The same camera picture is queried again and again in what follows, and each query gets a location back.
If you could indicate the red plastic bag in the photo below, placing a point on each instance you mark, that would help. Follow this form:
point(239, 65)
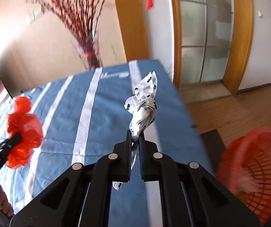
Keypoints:
point(24, 127)

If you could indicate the red berry branches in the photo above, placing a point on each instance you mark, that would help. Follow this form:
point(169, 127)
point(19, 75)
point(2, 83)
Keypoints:
point(76, 11)

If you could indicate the small white light switch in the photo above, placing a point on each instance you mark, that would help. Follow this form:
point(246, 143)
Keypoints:
point(260, 13)

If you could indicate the white wall socket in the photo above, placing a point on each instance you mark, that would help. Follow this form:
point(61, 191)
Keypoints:
point(30, 18)

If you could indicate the blue white-striped tablecloth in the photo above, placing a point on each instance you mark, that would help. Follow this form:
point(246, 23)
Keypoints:
point(62, 113)

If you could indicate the white black-spotted plastic bag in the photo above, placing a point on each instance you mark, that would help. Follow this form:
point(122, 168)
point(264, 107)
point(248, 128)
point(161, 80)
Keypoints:
point(142, 118)

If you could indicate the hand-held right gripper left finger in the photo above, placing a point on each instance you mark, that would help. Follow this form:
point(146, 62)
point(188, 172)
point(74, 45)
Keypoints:
point(126, 151)

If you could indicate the person's left hand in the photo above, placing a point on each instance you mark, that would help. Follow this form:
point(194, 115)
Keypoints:
point(4, 201)

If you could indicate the white double wall switch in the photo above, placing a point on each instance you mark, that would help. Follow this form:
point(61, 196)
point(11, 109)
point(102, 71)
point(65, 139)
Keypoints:
point(38, 12)

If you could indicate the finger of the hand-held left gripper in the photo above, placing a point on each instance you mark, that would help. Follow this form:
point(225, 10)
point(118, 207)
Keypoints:
point(13, 140)

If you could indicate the wooden wall pillar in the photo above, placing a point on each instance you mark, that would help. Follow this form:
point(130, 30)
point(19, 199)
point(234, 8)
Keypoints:
point(130, 21)

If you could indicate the frosted glass sliding door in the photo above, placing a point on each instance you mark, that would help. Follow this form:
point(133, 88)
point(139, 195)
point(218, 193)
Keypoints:
point(197, 28)

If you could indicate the glass vase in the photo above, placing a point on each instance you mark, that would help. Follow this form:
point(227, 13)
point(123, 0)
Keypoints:
point(91, 56)

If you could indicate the black stool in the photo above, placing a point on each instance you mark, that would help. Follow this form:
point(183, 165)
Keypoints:
point(211, 144)

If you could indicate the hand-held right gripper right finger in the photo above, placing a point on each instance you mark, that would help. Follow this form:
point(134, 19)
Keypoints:
point(142, 153)

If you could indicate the wooden door frame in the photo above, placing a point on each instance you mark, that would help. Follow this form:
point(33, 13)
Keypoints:
point(243, 40)

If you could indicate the orange plastic waste basket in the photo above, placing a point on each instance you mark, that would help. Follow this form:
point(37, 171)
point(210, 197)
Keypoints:
point(265, 170)

